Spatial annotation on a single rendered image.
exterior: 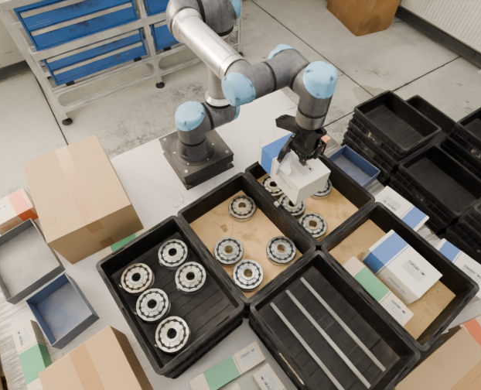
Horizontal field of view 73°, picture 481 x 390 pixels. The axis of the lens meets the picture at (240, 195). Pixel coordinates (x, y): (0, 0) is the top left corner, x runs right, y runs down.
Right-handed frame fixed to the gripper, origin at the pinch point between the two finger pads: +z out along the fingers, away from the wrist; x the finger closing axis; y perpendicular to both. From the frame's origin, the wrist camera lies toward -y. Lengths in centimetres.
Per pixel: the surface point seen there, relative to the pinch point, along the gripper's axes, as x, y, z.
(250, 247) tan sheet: -19.6, 7.2, 27.7
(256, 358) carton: -38, 37, 34
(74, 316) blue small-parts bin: -84, -9, 41
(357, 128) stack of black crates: 86, -33, 62
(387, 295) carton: 6, 46, 21
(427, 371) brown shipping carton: 1, 67, 24
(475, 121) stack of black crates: 151, 2, 61
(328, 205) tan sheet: 15.4, 9.0, 27.6
